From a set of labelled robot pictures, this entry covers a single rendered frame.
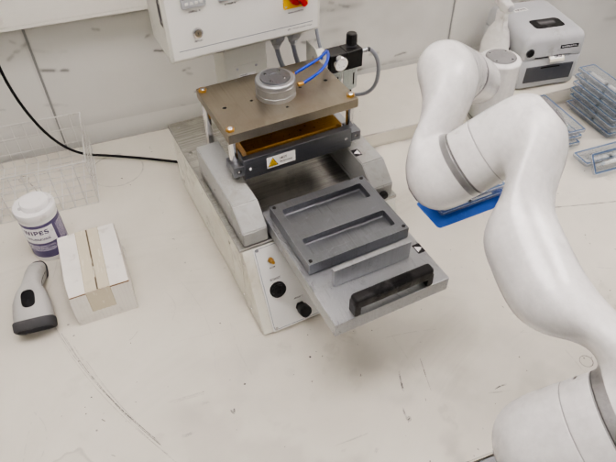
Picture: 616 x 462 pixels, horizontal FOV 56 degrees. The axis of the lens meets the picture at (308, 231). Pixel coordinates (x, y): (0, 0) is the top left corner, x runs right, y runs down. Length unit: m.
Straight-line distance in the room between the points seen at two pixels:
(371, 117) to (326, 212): 0.65
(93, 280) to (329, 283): 0.50
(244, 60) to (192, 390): 0.68
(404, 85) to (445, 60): 0.92
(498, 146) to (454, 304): 0.53
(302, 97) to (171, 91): 0.64
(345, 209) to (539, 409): 0.53
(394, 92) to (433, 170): 0.96
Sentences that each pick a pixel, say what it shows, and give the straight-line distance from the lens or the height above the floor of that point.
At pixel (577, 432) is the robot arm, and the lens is 0.69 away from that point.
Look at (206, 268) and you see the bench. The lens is 1.32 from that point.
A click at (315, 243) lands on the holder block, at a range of 1.03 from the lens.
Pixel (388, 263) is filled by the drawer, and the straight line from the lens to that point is 1.01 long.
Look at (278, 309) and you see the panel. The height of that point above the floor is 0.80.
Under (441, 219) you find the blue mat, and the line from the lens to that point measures 1.44.
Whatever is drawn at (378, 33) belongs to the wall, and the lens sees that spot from 1.86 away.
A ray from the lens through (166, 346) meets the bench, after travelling 1.21.
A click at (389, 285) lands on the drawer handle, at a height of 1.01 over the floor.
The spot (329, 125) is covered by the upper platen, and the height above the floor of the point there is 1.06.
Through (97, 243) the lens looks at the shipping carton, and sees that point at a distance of 1.32.
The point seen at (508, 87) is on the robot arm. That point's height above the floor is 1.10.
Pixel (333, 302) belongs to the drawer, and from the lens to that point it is 0.96.
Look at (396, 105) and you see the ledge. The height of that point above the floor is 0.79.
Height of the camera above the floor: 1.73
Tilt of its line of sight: 45 degrees down
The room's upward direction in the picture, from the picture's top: 1 degrees counter-clockwise
